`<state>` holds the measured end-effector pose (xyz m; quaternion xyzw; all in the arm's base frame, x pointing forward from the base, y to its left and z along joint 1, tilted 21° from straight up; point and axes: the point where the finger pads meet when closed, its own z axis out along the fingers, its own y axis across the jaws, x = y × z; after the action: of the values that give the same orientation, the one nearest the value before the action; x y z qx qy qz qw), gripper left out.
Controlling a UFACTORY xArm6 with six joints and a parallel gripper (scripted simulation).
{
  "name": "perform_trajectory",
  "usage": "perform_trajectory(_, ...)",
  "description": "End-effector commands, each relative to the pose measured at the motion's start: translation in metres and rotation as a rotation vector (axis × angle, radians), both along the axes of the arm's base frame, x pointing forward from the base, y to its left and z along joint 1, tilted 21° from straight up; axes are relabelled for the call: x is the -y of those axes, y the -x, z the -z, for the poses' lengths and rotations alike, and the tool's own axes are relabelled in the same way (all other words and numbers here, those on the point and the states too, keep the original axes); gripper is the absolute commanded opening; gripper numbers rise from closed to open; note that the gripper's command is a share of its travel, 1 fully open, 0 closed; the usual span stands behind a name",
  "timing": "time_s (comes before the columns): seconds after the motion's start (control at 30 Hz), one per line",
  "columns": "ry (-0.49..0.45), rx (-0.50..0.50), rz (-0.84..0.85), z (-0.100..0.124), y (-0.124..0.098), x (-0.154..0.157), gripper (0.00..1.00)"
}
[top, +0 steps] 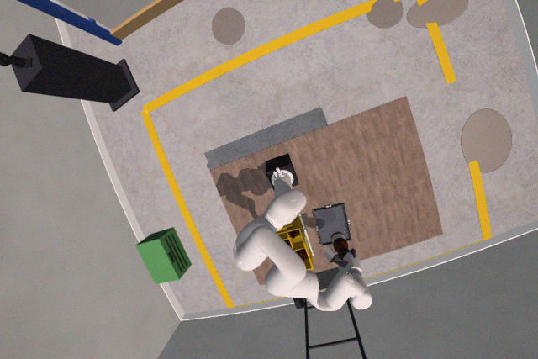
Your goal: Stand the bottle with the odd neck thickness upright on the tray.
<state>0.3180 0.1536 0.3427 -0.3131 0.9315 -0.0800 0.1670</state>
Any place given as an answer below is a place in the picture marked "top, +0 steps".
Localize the yellow wooden crate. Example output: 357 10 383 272
276 216 314 270

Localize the brown glass bottle with white label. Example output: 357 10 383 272
331 232 348 256

